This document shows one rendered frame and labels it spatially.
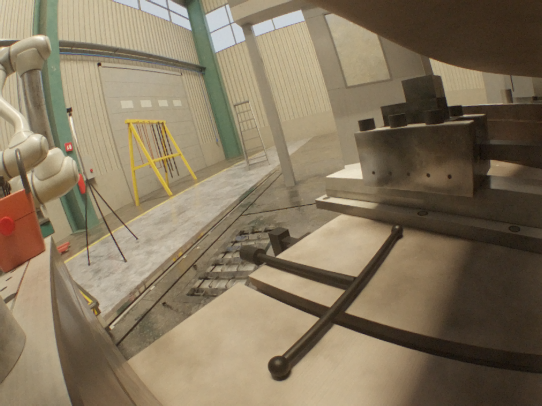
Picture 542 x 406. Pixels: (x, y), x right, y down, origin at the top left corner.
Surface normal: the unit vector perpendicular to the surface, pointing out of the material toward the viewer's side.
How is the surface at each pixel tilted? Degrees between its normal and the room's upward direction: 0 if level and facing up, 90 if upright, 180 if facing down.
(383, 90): 90
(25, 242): 97
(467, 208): 90
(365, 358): 0
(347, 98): 90
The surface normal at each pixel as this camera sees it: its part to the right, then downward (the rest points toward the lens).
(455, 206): -0.83, 0.36
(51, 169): 0.68, 0.14
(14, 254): 0.83, 0.06
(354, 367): -0.26, -0.93
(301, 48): -0.27, 0.34
